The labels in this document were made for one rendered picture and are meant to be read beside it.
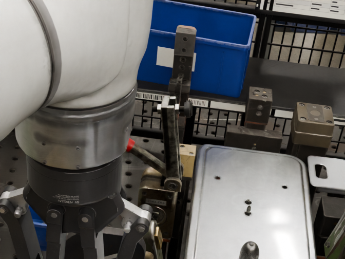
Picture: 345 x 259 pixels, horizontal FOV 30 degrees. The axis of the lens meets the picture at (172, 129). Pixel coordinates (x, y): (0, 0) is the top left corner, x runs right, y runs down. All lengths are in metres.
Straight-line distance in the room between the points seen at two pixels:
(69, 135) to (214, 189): 0.79
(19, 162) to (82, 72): 1.37
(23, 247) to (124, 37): 0.24
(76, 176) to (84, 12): 0.15
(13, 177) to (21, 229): 1.14
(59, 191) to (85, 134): 0.06
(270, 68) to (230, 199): 0.47
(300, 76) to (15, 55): 1.27
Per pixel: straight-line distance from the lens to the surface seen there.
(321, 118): 1.37
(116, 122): 0.45
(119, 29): 0.40
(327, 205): 1.28
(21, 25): 0.34
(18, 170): 1.72
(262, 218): 1.18
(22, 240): 0.57
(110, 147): 0.46
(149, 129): 1.76
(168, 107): 1.03
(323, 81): 1.57
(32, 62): 0.35
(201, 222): 1.15
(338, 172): 1.33
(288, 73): 1.57
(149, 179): 1.14
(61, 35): 0.36
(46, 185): 0.49
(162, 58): 1.42
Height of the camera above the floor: 1.78
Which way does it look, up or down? 35 degrees down
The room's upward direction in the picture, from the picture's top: 6 degrees clockwise
